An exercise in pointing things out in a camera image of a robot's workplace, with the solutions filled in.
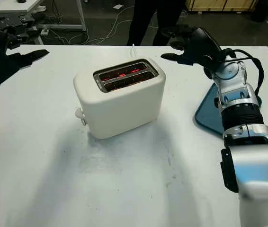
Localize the person beige jacket black trousers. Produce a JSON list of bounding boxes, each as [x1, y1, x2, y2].
[[126, 0, 184, 47]]

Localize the white floor cable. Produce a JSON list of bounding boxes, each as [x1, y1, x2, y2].
[[46, 4, 134, 45]]

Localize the blue rectangular tray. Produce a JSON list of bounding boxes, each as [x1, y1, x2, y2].
[[194, 84, 224, 137]]

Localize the black bin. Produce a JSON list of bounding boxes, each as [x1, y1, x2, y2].
[[250, 0, 268, 23]]

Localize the cream white two-slot toaster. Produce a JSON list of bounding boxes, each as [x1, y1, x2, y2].
[[73, 57, 167, 140]]

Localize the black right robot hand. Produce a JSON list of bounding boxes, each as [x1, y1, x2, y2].
[[160, 24, 226, 70]]

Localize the white desk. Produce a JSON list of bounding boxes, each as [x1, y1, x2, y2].
[[0, 0, 89, 45]]

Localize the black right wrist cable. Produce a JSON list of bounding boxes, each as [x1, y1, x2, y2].
[[215, 48, 265, 97]]

